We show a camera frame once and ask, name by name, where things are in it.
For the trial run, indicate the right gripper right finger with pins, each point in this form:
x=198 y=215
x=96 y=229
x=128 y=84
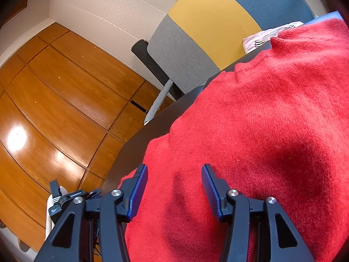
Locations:
x=277 y=237

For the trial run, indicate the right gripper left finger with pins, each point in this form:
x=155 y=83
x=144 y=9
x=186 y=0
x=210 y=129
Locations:
x=98 y=223

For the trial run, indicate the grey yellow blue armchair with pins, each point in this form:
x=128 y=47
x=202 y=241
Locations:
x=199 y=38

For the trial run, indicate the red knit sweater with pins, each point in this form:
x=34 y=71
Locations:
x=184 y=229

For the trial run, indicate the pink printed cushion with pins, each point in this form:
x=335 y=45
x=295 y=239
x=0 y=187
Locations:
x=255 y=41

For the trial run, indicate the wooden wardrobe doors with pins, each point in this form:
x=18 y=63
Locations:
x=67 y=108

